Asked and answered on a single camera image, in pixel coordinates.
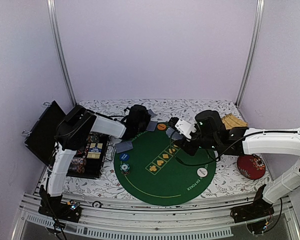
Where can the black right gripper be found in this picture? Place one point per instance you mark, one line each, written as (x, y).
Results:
(185, 145)

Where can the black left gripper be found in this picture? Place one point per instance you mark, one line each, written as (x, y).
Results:
(148, 117)

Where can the dealt blue card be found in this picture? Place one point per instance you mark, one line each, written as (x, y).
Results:
(152, 124)
(123, 146)

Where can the orange big blind button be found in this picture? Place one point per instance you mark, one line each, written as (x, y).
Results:
(161, 127)

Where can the white dealer button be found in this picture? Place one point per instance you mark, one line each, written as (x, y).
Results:
(202, 172)

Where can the blue small blind button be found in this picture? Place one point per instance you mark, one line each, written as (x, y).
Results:
(124, 157)

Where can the blue playing card deck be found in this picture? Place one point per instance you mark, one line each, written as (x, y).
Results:
(173, 134)

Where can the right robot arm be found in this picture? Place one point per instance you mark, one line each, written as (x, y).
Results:
(208, 132)

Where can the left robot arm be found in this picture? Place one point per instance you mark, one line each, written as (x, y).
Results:
(71, 135)

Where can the boxed texas holdem cards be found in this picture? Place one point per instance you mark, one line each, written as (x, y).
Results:
(95, 150)

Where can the floral white tablecloth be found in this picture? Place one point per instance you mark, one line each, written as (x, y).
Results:
(227, 180)

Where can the round green poker mat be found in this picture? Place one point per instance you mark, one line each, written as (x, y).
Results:
(161, 173)

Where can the red floral round pouch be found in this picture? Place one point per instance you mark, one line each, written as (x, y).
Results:
(251, 166)

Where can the black poker chip case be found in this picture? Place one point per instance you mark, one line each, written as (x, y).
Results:
(41, 141)

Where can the upper near chip row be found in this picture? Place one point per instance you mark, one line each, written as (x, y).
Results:
(79, 161)

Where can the chip row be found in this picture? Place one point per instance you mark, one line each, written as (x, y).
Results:
(79, 161)
(78, 169)

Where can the lower near chip row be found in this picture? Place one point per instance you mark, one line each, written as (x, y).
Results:
(78, 169)

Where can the chrome case handle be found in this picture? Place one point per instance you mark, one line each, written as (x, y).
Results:
(111, 151)

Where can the front aluminium rail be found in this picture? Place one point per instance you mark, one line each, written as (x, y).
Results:
(206, 219)

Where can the fallen chip on rail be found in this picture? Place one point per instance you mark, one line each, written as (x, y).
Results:
(96, 204)

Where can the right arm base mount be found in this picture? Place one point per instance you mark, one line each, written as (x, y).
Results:
(257, 209)

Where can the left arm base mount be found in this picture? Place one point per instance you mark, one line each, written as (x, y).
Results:
(53, 207)

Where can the right aluminium frame post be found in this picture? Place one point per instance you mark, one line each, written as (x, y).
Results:
(258, 17)

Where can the aluminium frame post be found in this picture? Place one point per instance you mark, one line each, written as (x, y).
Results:
(51, 7)
(258, 17)

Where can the left aluminium frame post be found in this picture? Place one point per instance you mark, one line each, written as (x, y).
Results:
(51, 7)

